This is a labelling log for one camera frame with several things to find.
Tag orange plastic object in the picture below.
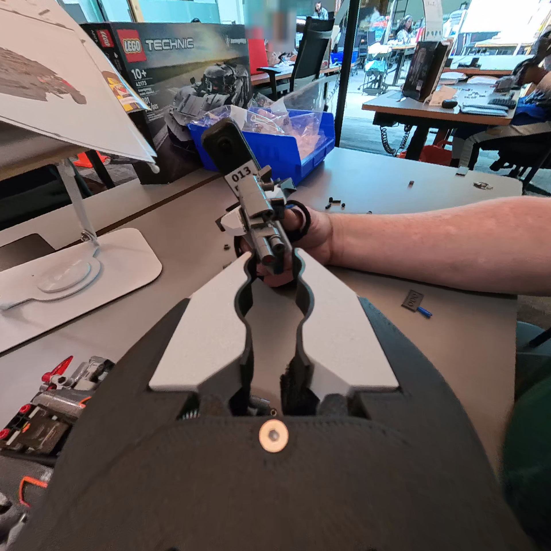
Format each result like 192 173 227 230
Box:
73 150 109 168

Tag person's right forearm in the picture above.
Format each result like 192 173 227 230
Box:
327 196 551 298

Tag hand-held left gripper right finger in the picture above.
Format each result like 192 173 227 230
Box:
294 249 401 408

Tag red plastic crate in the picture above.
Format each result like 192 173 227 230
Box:
398 144 453 168

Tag white board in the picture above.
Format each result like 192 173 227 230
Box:
458 0 551 44

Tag dark printed lego box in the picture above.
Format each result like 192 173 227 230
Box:
79 22 254 186

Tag person's right hand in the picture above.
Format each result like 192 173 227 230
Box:
238 206 335 289

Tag black coiled cable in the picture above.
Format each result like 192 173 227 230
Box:
379 124 413 158

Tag blue plastic bin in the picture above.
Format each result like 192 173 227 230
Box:
186 108 336 185

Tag white book stand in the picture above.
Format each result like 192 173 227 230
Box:
0 129 163 354

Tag small grey lego subassembly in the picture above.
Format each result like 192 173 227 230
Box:
236 166 298 277

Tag person's green shirt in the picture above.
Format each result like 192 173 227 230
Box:
501 344 551 551

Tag scattered small lego pieces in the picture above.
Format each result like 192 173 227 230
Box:
324 196 374 216

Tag black pole with ribbed disc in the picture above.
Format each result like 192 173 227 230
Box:
333 0 362 148

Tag pile of clear plastic bags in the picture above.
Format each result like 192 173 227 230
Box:
202 92 330 161

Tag lego instruction booklet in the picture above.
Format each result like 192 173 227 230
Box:
0 0 158 164

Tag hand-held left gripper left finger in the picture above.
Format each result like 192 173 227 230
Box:
148 252 255 408

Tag large grey lego vehicle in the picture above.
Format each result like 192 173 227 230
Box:
0 355 116 551

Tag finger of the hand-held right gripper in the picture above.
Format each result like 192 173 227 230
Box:
220 207 249 236
267 178 298 207

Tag wooden background desk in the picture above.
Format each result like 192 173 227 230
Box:
362 77 534 162

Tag black mesh office chair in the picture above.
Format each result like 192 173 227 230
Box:
269 16 335 102

